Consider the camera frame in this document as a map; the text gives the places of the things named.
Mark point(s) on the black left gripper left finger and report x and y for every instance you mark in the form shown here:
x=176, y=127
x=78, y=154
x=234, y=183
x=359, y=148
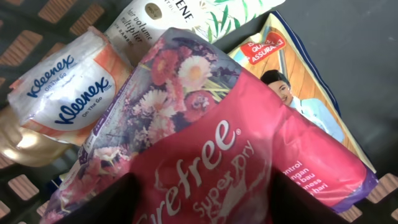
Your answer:
x=115, y=205

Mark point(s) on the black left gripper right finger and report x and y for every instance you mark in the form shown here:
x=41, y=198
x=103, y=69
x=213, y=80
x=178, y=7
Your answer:
x=291, y=204

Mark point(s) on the red Carefree pad pack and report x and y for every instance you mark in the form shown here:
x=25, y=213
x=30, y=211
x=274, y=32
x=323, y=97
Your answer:
x=203, y=136

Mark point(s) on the Kleenex tissue pack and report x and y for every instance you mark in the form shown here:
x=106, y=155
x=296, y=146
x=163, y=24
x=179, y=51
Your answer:
x=63, y=96

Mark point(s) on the yellow wet wipes pack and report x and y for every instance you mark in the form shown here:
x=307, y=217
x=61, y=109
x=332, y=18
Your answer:
x=277, y=50

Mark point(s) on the white Pantene shampoo tube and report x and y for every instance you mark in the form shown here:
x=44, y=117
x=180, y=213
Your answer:
x=149, y=25

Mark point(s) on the grey plastic basket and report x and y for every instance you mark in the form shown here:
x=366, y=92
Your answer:
x=352, y=43

